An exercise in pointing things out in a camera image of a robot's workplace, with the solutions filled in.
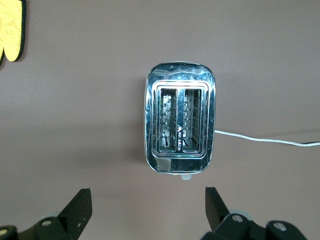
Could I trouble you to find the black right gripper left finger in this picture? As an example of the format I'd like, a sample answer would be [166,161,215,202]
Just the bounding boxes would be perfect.
[0,188,93,240]

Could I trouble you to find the white toaster power cord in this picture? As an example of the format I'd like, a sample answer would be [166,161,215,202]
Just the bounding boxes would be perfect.
[214,129,320,148]

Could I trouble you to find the silver two-slot toaster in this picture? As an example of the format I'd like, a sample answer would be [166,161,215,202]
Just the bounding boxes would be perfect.
[143,60,216,181]

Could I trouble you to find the brown table cover sheet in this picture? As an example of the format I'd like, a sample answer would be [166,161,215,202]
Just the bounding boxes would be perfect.
[0,0,320,240]

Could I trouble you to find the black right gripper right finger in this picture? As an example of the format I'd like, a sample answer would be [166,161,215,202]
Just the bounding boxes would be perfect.
[199,186,308,240]

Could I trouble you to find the yellow quilted oven mitt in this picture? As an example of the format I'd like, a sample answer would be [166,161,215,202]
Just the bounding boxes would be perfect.
[0,0,27,67]

